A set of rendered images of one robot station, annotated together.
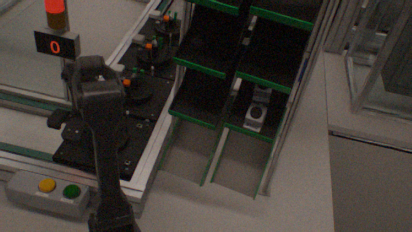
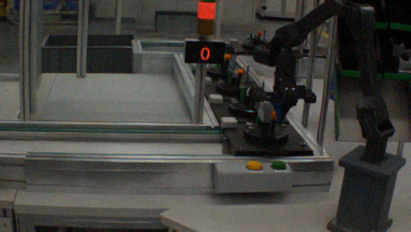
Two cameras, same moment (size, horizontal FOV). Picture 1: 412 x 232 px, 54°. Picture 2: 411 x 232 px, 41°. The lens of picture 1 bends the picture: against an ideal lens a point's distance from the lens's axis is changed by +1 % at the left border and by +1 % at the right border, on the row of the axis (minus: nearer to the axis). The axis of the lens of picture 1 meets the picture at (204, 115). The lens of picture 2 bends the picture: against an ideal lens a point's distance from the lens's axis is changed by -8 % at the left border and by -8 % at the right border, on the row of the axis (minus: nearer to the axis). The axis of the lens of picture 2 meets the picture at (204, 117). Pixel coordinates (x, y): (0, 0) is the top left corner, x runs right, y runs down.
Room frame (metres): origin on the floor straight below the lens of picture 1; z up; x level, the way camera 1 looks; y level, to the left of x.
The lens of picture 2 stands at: (-0.72, 0.90, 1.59)
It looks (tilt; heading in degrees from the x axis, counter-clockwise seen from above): 18 degrees down; 345
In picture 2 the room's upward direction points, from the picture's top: 4 degrees clockwise
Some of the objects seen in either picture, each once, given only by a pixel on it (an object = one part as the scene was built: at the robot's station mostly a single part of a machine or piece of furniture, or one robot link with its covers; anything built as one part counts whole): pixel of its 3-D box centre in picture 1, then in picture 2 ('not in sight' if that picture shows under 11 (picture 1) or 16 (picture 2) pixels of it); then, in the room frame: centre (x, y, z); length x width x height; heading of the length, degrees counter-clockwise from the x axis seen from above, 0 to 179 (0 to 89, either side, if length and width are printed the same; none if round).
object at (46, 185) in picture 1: (47, 185); (254, 167); (0.67, 0.39, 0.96); 0.04 x 0.04 x 0.02
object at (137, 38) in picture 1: (154, 48); (235, 79); (1.38, 0.24, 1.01); 0.24 x 0.24 x 0.13; 85
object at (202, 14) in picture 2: (54, 0); (206, 9); (1.02, 0.47, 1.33); 0.05 x 0.05 x 0.05
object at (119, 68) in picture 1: (133, 82); (249, 98); (1.14, 0.27, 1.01); 0.24 x 0.24 x 0.13; 85
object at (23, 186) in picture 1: (48, 193); (252, 177); (0.67, 0.39, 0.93); 0.21 x 0.07 x 0.06; 85
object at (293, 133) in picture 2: (106, 140); (265, 139); (0.88, 0.29, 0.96); 0.24 x 0.24 x 0.02; 85
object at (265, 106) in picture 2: not in sight; (267, 107); (0.89, 0.29, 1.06); 0.08 x 0.04 x 0.07; 176
